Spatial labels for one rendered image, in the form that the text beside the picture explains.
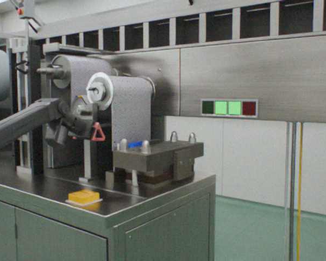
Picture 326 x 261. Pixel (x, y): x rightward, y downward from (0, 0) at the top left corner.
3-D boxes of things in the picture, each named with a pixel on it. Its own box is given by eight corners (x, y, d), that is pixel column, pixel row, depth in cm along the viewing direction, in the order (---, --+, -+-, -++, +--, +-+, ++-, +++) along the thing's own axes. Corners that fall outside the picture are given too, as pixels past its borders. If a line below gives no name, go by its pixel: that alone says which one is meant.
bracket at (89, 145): (77, 180, 136) (76, 103, 133) (90, 177, 141) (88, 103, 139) (86, 182, 133) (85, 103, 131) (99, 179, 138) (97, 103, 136)
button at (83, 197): (68, 201, 110) (68, 193, 109) (85, 196, 115) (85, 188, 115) (82, 205, 106) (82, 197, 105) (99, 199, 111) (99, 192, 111)
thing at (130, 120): (112, 150, 134) (111, 103, 132) (149, 144, 153) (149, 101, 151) (113, 151, 134) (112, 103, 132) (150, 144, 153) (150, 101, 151)
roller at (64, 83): (51, 88, 155) (51, 57, 153) (93, 89, 175) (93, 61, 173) (71, 88, 146) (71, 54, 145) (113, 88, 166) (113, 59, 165)
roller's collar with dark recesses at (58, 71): (45, 79, 147) (45, 64, 147) (57, 80, 152) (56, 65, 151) (54, 79, 143) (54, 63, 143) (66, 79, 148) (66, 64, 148)
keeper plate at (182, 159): (173, 180, 133) (173, 151, 132) (187, 175, 141) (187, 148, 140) (179, 180, 132) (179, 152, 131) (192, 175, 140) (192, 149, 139)
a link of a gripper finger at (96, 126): (106, 148, 124) (88, 138, 116) (92, 146, 128) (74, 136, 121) (112, 130, 126) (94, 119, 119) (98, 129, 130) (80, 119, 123)
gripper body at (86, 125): (90, 139, 118) (75, 130, 112) (70, 137, 124) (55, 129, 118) (96, 122, 120) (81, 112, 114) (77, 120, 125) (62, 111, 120)
